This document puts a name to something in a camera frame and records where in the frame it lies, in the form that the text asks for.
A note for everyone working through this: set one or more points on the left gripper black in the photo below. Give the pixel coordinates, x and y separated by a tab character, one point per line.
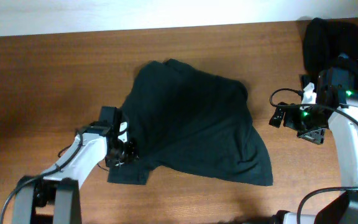
124	152

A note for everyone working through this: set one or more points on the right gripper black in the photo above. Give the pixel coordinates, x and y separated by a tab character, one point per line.
292	122

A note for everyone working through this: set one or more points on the black t-shirt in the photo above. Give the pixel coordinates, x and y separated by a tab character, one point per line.
193	122

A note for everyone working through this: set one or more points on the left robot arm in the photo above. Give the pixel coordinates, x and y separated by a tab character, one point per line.
54	195

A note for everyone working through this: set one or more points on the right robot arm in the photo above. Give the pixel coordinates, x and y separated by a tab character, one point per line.
330	104

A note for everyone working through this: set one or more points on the pile of black clothes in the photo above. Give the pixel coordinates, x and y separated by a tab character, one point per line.
325	40

